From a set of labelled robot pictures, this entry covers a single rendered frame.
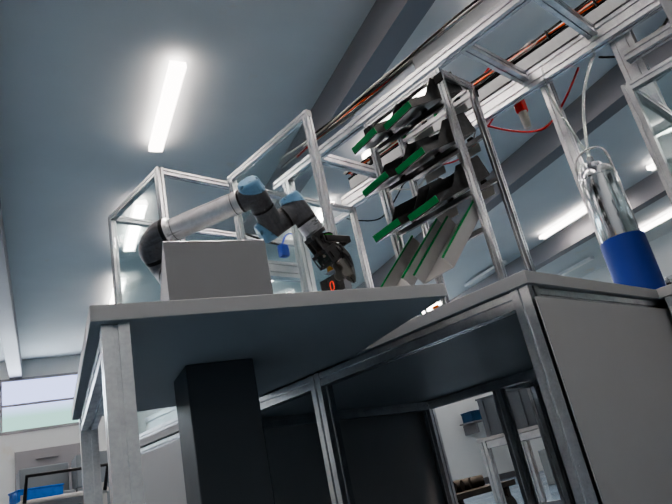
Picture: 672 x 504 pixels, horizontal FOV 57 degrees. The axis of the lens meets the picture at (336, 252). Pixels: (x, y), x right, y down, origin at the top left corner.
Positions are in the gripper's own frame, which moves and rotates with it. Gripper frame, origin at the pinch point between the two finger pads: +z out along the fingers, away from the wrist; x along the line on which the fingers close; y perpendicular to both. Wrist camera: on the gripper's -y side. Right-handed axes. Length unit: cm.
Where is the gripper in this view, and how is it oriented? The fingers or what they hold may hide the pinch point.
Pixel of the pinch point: (353, 278)
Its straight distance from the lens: 210.3
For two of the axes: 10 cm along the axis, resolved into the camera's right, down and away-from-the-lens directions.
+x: 6.1, -4.2, -6.7
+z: 5.9, 8.1, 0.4
